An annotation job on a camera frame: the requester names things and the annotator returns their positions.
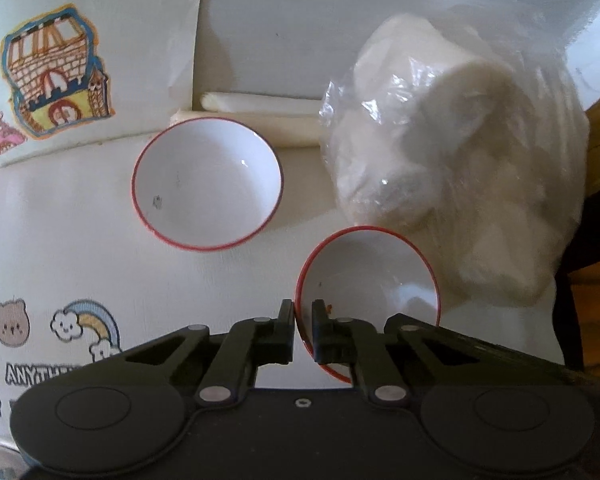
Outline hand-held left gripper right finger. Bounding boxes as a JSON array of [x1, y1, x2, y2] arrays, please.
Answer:
[[311, 299, 473, 406]]

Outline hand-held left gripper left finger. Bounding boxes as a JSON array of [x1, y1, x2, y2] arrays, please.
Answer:
[[125, 299, 297, 406]]

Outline white bowl with orange specks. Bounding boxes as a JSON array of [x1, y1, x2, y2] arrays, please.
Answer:
[[294, 225, 441, 386]]

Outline white bowl with grey mark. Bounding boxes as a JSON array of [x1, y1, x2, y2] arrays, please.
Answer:
[[131, 117, 284, 252]]

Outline white candles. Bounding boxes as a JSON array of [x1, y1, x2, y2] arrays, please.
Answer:
[[169, 109, 326, 149]]

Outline clear bag of white rolls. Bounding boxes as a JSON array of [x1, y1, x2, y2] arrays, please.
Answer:
[[317, 5, 592, 308]]

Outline printed white table cloth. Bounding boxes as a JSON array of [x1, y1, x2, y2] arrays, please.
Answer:
[[0, 130, 566, 441]]

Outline white rolled paper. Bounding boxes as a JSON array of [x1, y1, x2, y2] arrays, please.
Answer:
[[201, 91, 328, 117]]

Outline drawing of coloured houses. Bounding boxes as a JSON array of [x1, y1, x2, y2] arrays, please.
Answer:
[[0, 0, 206, 176]]

